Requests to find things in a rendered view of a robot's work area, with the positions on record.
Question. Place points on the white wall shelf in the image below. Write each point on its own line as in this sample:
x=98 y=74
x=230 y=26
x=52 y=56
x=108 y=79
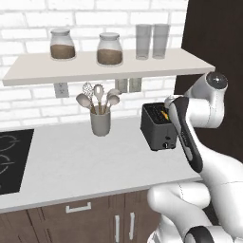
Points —
x=107 y=65

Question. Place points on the grey slotted spoon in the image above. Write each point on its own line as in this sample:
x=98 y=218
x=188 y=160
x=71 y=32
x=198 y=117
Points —
x=98 y=92

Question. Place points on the grey utensil pot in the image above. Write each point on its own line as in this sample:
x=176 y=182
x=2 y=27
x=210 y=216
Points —
x=100 y=124

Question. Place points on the clear drinking glass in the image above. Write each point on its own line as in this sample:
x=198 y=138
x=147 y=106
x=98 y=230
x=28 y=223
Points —
x=143 y=41
x=160 y=40

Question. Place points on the grey wall socket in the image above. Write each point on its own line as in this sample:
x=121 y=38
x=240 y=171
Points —
x=135 y=84
x=121 y=85

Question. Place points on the brown drawer front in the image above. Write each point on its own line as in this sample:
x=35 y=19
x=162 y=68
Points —
x=47 y=218

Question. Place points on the glass jar with brown powder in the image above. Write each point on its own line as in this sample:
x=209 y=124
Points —
x=109 y=50
x=62 y=45

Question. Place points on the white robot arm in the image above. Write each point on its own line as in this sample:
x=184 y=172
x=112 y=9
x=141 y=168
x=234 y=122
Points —
x=218 y=177

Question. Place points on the white wall socket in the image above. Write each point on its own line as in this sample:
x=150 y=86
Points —
x=61 y=89

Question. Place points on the black hob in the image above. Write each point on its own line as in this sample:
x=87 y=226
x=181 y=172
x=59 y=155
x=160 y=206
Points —
x=11 y=159

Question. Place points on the brown cupboard door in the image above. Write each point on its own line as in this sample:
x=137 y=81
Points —
x=117 y=218
x=139 y=212
x=12 y=228

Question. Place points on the black toaster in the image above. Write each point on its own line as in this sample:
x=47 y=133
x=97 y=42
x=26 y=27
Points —
x=156 y=131

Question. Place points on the dark brown tall cabinet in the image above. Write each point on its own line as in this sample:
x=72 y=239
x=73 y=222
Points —
x=215 y=57

